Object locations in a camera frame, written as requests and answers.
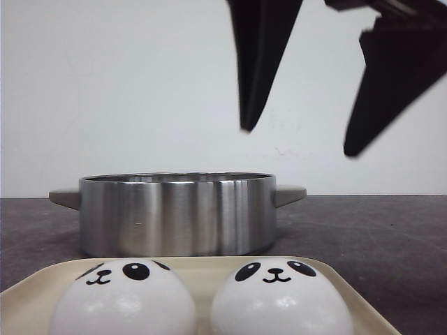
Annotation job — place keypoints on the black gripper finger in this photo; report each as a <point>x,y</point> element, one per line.
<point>403,59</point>
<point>261,31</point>

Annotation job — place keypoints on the panda bun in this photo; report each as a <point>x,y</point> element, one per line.
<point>279,296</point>
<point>126,296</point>

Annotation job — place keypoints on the stainless steel steamer pot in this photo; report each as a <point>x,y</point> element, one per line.
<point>177,214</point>

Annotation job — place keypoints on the cream plastic tray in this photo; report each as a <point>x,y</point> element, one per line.
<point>27,306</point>

